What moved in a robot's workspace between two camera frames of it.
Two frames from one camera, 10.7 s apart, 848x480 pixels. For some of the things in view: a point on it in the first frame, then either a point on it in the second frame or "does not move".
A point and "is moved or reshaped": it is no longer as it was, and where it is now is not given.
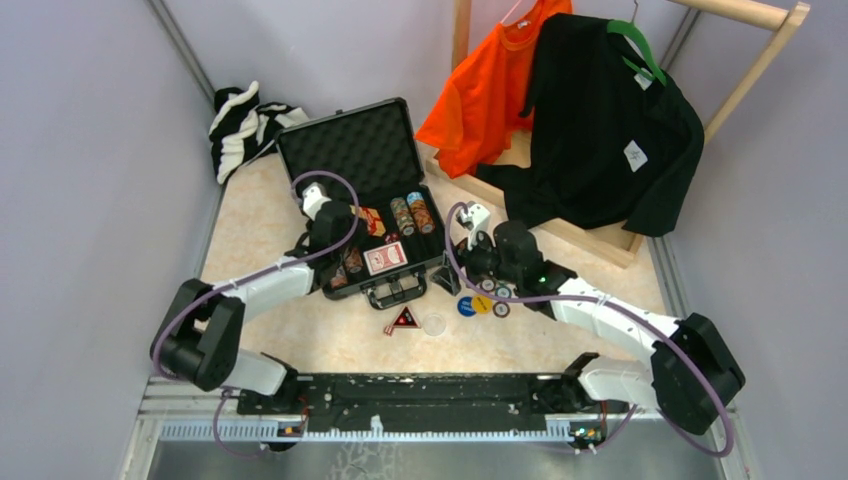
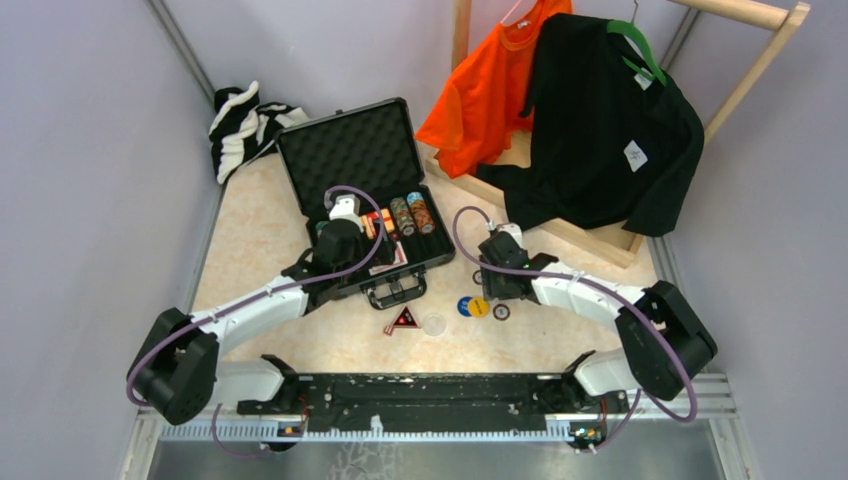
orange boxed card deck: [374, 222] is moved or reshaped
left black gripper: [352, 221] to [371, 249]
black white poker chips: [501, 309] does not move
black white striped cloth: [243, 128] does not move
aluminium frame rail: [174, 410] does not move
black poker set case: [367, 157] does not move
